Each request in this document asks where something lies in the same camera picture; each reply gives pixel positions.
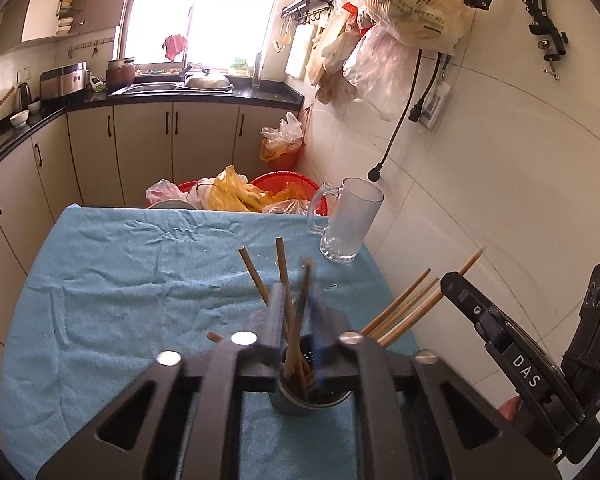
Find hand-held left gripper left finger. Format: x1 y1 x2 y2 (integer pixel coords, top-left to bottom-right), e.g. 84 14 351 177
35 282 288 480

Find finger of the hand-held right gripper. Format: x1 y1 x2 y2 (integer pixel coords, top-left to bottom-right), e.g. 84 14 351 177
440 272 518 346

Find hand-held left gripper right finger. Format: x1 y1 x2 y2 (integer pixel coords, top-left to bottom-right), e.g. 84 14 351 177
305 284 563 480

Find grey utensil holder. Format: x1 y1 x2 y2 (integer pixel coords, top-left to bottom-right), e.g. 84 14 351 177
270 332 353 416

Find person's right hand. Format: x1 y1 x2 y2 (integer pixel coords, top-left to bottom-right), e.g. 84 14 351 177
497 395 526 423

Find clear glass mug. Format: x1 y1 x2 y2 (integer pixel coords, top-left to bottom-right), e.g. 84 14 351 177
307 177 385 264

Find yellow plastic bag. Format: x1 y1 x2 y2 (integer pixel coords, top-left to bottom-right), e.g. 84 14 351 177
205 165 311 214

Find red mesh basin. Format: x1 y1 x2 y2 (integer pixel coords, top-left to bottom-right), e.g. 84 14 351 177
250 171 329 217

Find red trash bin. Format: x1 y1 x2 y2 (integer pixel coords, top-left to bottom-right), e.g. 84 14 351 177
260 141 301 172

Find blue towel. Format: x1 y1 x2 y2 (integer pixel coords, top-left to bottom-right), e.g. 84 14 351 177
0 204 421 480

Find pink white plastic bag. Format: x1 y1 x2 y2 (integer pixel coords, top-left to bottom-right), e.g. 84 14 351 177
146 179 189 206

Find cream lower cabinets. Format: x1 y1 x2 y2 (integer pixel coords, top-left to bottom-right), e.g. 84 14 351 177
0 102 302 346

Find cream cabinets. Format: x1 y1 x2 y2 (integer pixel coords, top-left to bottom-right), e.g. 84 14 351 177
0 102 302 346
0 0 132 57

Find black kitchen countertop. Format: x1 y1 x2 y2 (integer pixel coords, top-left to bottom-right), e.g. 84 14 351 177
0 82 303 181

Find metal wok lid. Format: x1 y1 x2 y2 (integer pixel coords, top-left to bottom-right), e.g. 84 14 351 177
184 72 231 91

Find steel kitchen sink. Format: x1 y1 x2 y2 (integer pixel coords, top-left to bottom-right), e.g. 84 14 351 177
112 80 233 97

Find translucent hanging plastic bag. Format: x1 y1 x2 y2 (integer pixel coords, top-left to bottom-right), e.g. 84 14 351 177
342 25 422 122

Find white cutting board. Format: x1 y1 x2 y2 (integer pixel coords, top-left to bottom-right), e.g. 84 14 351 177
285 25 317 79

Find red cloth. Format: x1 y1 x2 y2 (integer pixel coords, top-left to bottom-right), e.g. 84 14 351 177
162 35 190 63

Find brown cooking pot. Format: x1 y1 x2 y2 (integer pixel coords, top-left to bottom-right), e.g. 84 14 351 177
106 57 137 92

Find kitchen window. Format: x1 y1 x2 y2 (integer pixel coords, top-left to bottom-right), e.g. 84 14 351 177
115 0 288 75

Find beige green-printed hanging bag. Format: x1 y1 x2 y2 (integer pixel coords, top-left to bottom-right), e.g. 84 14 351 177
362 0 476 53

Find silver rice cooker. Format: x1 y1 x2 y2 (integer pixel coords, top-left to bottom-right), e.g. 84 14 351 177
40 61 92 101

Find open shelf with dishes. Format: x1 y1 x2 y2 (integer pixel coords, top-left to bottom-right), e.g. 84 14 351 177
55 0 88 37

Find cream upper cabinets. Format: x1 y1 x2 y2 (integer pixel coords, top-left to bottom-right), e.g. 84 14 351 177
0 0 132 57

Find black power cable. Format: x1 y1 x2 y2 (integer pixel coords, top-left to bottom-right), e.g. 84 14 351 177
367 50 426 184

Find black wall rack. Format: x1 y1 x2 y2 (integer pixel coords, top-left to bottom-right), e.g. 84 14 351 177
280 0 339 24

